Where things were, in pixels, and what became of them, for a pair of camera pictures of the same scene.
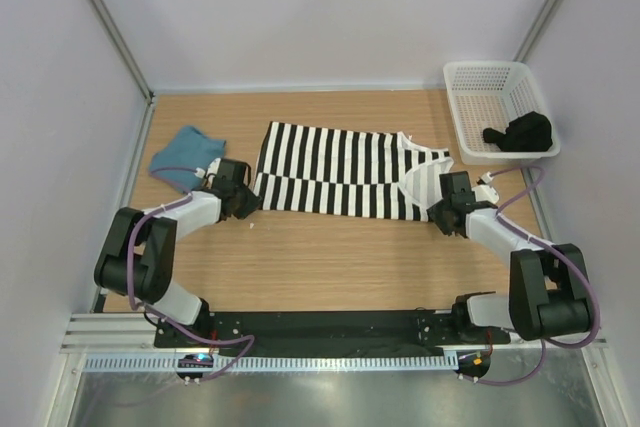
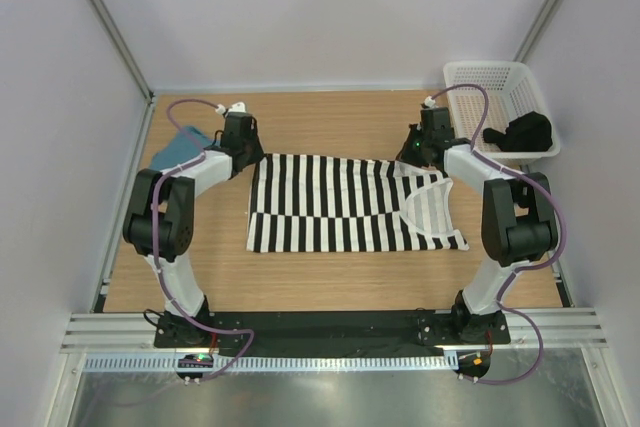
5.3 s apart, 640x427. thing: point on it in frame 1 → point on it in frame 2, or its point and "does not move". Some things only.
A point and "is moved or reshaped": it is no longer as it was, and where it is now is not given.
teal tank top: [187, 148] does not move
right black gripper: [435, 212] → [405, 154]
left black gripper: [250, 205] → [259, 154]
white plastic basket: [493, 95] does not move
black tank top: [530, 132] does not move
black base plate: [324, 329] does not move
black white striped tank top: [371, 174] is moved or reshaped
